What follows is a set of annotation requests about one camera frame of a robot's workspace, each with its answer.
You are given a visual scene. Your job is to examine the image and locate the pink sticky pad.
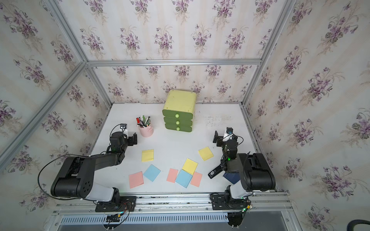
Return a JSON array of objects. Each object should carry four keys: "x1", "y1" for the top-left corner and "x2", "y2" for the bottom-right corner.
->
[
  {"x1": 129, "y1": 171, "x2": 144, "y2": 189},
  {"x1": 166, "y1": 168, "x2": 178, "y2": 183},
  {"x1": 190, "y1": 172, "x2": 202, "y2": 187}
]

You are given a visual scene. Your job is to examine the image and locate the blue sticky pad left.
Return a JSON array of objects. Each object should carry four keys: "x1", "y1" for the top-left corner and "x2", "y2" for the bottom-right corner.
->
[{"x1": 143, "y1": 164, "x2": 161, "y2": 182}]

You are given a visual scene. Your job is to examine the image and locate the pink sticky pad left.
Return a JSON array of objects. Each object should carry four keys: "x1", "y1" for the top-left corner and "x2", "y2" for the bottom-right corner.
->
[{"x1": 129, "y1": 171, "x2": 144, "y2": 189}]

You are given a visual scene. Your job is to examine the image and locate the pink sticky pad right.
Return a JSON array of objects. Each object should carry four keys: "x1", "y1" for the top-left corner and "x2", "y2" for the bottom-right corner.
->
[{"x1": 190, "y1": 172, "x2": 202, "y2": 187}]

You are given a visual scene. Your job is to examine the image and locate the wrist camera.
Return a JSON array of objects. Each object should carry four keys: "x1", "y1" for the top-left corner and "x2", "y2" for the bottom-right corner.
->
[
  {"x1": 119, "y1": 123, "x2": 128, "y2": 136},
  {"x1": 222, "y1": 127, "x2": 234, "y2": 142}
]

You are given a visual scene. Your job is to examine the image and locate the blue sticky pad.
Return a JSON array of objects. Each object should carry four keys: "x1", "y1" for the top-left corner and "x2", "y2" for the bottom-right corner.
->
[
  {"x1": 143, "y1": 164, "x2": 161, "y2": 182},
  {"x1": 175, "y1": 170, "x2": 193, "y2": 188}
]

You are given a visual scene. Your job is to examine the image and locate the small circuit board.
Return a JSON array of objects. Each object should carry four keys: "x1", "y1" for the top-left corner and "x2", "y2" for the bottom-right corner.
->
[{"x1": 106, "y1": 215, "x2": 121, "y2": 223}]

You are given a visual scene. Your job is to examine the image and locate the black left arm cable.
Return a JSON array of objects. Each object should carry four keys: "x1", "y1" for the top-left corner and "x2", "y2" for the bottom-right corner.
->
[{"x1": 37, "y1": 154, "x2": 87, "y2": 201}]

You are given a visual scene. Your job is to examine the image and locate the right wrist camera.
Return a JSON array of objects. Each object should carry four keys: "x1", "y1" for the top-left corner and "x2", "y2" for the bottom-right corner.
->
[{"x1": 222, "y1": 127, "x2": 234, "y2": 142}]

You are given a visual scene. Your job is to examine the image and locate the green top drawer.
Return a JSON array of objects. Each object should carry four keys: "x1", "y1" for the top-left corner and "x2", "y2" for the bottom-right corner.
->
[{"x1": 162, "y1": 109, "x2": 193, "y2": 120}]

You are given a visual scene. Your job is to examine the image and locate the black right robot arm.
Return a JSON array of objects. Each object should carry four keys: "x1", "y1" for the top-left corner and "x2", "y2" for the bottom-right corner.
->
[{"x1": 208, "y1": 127, "x2": 276, "y2": 200}]

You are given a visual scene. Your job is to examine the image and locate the green middle drawer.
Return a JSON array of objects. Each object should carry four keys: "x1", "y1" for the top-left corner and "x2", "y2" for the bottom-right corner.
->
[{"x1": 164, "y1": 117, "x2": 193, "y2": 127}]

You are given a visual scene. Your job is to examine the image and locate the pink pen cup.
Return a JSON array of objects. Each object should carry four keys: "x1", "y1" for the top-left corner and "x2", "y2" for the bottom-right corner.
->
[{"x1": 139, "y1": 126, "x2": 154, "y2": 138}]

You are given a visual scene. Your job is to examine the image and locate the blue sticky pad middle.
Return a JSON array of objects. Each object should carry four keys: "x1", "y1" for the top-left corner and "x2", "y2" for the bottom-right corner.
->
[{"x1": 175, "y1": 170, "x2": 193, "y2": 188}]

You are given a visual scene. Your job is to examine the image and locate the dark blue notebook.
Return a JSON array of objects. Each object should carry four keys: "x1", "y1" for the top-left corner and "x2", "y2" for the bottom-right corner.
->
[{"x1": 223, "y1": 173, "x2": 240, "y2": 184}]

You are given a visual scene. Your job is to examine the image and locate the green bottom drawer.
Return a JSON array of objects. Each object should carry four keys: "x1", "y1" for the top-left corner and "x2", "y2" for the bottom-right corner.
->
[{"x1": 165, "y1": 123, "x2": 192, "y2": 132}]

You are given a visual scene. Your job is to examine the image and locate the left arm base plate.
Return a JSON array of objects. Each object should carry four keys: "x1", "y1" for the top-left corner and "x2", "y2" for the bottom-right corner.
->
[{"x1": 95, "y1": 196, "x2": 137, "y2": 213}]

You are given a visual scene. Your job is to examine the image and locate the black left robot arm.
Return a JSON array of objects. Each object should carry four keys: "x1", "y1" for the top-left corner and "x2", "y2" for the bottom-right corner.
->
[{"x1": 51, "y1": 131, "x2": 137, "y2": 205}]

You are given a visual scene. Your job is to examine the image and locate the yellow sticky pad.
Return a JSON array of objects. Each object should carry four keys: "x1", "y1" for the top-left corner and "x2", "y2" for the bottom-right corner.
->
[
  {"x1": 198, "y1": 147, "x2": 214, "y2": 161},
  {"x1": 182, "y1": 158, "x2": 198, "y2": 175},
  {"x1": 141, "y1": 149, "x2": 154, "y2": 162}
]

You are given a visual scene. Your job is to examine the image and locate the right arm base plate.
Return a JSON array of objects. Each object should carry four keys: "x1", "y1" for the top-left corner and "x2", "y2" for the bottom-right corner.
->
[{"x1": 209, "y1": 193, "x2": 252, "y2": 212}]

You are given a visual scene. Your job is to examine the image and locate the yellow green drawer cabinet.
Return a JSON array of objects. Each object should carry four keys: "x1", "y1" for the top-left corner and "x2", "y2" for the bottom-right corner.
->
[{"x1": 163, "y1": 90, "x2": 197, "y2": 117}]

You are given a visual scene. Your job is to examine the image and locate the aluminium front rail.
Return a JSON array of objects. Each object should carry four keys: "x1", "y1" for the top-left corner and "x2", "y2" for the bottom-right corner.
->
[{"x1": 52, "y1": 191, "x2": 293, "y2": 215}]

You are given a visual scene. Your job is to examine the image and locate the pink sticky pad middle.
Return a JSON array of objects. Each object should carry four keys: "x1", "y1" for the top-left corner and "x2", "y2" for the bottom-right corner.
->
[{"x1": 166, "y1": 168, "x2": 178, "y2": 183}]

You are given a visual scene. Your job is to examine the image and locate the green drawer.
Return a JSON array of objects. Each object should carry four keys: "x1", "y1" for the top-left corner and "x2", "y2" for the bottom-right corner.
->
[
  {"x1": 165, "y1": 123, "x2": 192, "y2": 132},
  {"x1": 164, "y1": 117, "x2": 193, "y2": 127},
  {"x1": 162, "y1": 109, "x2": 193, "y2": 120}
]

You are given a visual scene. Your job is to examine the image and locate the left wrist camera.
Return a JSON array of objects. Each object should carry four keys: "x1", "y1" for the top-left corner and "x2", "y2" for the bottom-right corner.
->
[{"x1": 119, "y1": 123, "x2": 128, "y2": 136}]

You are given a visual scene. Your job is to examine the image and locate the pens in cup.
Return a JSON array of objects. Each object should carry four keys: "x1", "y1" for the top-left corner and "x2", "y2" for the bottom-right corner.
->
[{"x1": 136, "y1": 115, "x2": 151, "y2": 128}]

